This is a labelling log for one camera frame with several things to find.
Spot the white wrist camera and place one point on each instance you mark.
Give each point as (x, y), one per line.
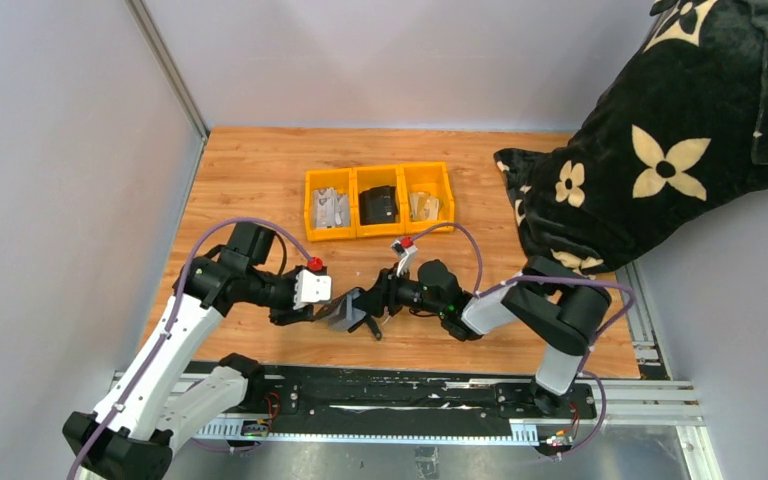
(406, 250)
(311, 288)

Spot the black plush flower blanket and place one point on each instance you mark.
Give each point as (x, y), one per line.
(682, 130)

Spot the beige card in right bin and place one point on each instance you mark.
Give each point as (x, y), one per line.
(424, 207)

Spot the yellow bin with cards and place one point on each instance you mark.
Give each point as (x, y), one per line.
(343, 181)

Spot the black card holders in bin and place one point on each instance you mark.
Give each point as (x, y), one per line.
(378, 205)

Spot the aluminium corner frame post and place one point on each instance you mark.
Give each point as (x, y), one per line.
(162, 54)

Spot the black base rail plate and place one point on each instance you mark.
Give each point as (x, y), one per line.
(333, 403)

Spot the black leather card holder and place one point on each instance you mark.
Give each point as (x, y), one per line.
(369, 320)

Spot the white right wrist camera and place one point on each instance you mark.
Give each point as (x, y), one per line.
(406, 250)

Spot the silver cards in bin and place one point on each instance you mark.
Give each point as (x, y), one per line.
(331, 209)

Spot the yellow bin with holders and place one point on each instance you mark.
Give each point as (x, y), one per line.
(372, 176)

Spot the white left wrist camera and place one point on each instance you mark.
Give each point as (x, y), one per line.
(311, 288)

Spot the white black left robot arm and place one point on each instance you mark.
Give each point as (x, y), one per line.
(136, 430)

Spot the yellow bin right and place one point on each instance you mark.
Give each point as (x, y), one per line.
(432, 177)

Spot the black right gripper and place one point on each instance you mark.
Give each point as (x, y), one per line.
(384, 297)

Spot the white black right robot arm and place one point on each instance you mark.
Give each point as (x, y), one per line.
(561, 307)

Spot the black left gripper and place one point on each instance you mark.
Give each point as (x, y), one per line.
(304, 313)

